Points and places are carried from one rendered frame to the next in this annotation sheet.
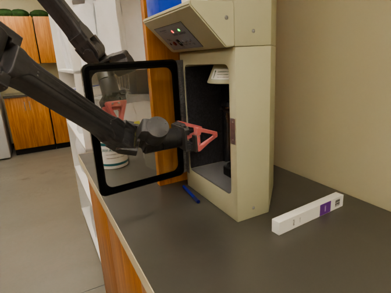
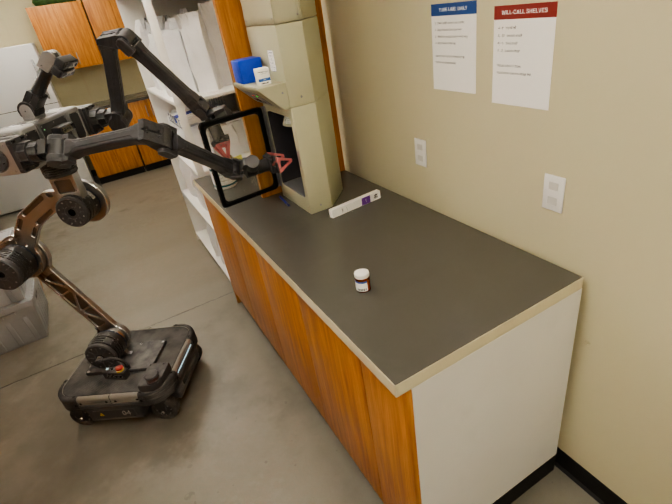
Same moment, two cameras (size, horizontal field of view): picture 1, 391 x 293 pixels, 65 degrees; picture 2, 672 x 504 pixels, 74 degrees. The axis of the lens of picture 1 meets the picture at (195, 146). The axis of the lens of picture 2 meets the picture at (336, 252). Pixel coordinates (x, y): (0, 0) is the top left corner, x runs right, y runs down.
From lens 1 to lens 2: 1.16 m
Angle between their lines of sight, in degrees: 14
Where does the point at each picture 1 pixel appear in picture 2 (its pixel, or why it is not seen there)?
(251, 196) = (318, 197)
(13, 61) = (177, 143)
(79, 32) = (191, 98)
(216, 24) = (277, 98)
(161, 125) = (254, 160)
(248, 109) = (306, 144)
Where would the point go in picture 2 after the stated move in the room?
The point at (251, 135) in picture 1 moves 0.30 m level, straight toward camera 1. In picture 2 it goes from (311, 159) to (297, 186)
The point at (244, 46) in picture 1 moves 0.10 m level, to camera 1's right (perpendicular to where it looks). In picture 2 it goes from (297, 107) to (321, 103)
